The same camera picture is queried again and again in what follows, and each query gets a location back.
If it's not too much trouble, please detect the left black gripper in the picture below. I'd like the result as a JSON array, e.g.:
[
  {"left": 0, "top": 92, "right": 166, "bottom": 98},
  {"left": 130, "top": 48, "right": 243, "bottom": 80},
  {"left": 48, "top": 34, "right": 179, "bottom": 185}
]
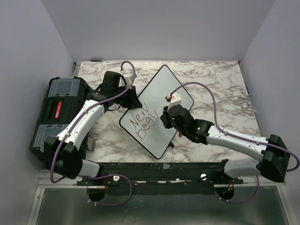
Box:
[{"left": 113, "top": 85, "right": 142, "bottom": 109}]

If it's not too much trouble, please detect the black framed whiteboard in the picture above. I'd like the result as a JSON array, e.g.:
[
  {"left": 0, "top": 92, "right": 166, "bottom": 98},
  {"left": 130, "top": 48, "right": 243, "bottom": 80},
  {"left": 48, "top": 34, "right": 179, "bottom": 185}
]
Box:
[{"left": 119, "top": 65, "right": 181, "bottom": 159}]

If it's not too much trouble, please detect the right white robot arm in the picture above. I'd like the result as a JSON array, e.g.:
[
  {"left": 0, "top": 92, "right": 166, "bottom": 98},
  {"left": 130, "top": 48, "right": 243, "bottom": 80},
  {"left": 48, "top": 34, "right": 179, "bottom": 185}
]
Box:
[{"left": 160, "top": 105, "right": 290, "bottom": 184}]

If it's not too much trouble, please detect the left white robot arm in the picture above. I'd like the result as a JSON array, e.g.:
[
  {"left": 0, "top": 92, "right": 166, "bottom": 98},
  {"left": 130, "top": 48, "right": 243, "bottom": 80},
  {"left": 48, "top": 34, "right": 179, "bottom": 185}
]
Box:
[{"left": 44, "top": 70, "right": 142, "bottom": 185}]

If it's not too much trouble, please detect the black plastic toolbox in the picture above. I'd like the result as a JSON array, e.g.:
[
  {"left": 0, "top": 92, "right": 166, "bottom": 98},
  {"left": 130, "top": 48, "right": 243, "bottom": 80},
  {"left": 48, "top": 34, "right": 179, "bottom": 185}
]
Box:
[{"left": 30, "top": 77, "right": 92, "bottom": 162}]

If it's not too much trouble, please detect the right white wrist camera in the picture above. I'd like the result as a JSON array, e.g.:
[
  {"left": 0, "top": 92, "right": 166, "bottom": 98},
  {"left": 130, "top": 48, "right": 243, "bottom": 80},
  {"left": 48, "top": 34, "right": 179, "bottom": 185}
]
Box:
[{"left": 165, "top": 92, "right": 182, "bottom": 109}]

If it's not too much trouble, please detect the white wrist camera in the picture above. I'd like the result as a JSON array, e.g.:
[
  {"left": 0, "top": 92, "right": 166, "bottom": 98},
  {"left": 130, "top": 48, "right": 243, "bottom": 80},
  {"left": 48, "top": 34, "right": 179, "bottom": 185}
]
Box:
[
  {"left": 165, "top": 92, "right": 182, "bottom": 109},
  {"left": 120, "top": 70, "right": 135, "bottom": 86}
]

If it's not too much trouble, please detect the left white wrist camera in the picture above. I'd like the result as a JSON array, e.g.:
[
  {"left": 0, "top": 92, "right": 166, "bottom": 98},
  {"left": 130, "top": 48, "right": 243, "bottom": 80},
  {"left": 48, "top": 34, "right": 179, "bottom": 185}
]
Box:
[{"left": 120, "top": 70, "right": 135, "bottom": 86}]

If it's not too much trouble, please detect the black mounting rail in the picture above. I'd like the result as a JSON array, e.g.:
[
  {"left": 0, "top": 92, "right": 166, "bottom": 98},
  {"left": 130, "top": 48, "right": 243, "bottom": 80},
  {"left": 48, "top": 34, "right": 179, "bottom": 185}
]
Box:
[{"left": 77, "top": 160, "right": 243, "bottom": 195}]

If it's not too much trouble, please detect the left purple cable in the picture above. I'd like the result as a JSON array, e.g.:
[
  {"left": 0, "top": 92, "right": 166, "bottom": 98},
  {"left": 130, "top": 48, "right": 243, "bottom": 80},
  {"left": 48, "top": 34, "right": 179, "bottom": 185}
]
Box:
[{"left": 50, "top": 60, "right": 136, "bottom": 207}]

